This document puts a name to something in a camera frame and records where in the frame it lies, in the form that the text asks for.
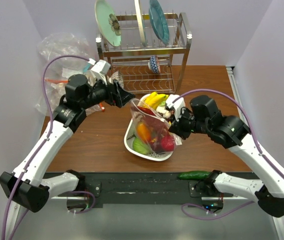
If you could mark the steel dish rack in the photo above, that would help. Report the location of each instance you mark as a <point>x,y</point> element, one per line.
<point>131,58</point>

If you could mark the clear polka dot zip bag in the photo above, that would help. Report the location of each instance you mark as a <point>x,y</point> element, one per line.
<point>152,130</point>

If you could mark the beige rimmed plate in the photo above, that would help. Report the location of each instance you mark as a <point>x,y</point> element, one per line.
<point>140,22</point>

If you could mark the orange red pepper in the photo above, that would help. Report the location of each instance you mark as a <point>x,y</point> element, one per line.
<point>143,132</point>

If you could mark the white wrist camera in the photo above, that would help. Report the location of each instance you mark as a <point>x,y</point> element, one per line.
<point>98,70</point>
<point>175,103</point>

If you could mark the green cucumber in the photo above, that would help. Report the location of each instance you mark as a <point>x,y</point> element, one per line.
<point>194,175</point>

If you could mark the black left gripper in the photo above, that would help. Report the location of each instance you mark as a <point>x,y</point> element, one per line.
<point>114,92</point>

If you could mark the mint green flower plate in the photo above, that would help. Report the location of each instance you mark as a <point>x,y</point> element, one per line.
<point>108,23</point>

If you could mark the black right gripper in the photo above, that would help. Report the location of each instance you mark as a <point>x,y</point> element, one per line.
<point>176,127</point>

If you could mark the teal blue plate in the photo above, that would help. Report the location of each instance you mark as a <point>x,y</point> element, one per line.
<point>158,22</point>

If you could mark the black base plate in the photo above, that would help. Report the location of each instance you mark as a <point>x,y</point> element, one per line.
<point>143,188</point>

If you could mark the small yellow banana bunch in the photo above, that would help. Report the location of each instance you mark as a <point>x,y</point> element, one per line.
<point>154,100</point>

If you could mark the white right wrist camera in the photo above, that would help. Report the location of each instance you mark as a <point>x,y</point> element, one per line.
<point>175,103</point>

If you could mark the pile of clear plastic bags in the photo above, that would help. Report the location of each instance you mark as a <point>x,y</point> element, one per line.
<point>58,73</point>

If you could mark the red plastic lobster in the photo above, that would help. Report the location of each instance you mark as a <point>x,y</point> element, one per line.
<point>152,120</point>

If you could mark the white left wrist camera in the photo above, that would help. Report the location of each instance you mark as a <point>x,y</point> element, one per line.
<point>98,70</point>

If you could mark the white perforated fruit tray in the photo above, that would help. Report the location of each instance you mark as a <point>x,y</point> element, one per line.
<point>129,137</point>

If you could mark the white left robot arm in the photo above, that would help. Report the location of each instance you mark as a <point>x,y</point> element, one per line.
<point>26,185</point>

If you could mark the grey patterned bowl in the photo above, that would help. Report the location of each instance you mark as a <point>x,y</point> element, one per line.
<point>118,76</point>

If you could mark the dark red apple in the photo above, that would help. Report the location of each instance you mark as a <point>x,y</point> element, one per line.
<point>156,146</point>

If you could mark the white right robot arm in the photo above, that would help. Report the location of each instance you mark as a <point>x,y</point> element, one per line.
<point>204,117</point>

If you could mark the small red strawberry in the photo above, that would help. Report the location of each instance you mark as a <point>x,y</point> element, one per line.
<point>167,143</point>

